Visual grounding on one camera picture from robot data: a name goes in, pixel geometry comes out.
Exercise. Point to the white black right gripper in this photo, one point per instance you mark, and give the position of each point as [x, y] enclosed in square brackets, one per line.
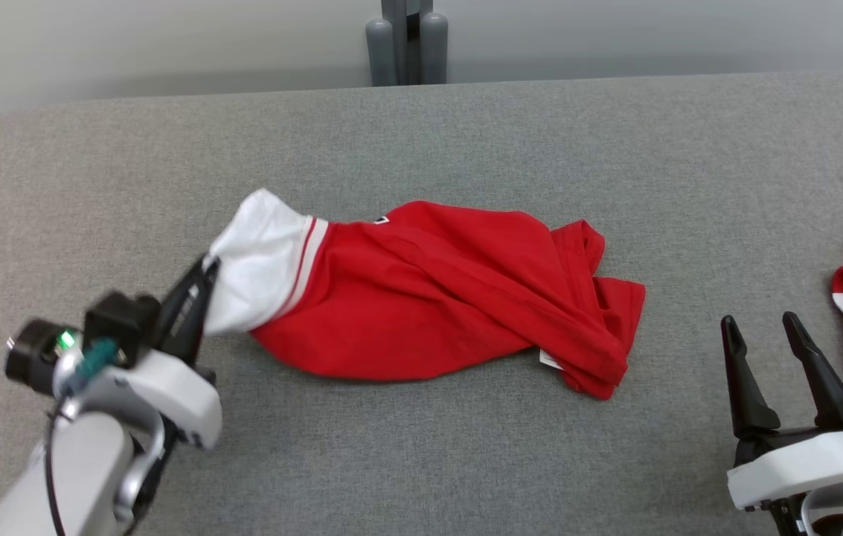
[800, 465]

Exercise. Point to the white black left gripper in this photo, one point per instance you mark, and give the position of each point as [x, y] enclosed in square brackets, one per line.
[168, 394]

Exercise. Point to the red shirt with white sleeves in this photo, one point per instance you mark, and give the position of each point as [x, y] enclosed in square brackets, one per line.
[428, 298]

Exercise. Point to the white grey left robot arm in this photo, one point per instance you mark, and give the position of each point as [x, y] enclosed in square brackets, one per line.
[86, 476]

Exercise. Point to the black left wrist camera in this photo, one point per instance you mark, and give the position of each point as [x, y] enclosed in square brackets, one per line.
[120, 324]

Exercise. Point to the teal left camera connector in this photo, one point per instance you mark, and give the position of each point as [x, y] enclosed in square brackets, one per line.
[97, 357]

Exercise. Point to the grey cylindrical post foot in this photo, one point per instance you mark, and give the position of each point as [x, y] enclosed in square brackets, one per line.
[379, 52]

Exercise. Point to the grey metal partition post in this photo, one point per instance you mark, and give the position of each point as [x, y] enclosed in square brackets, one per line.
[393, 11]

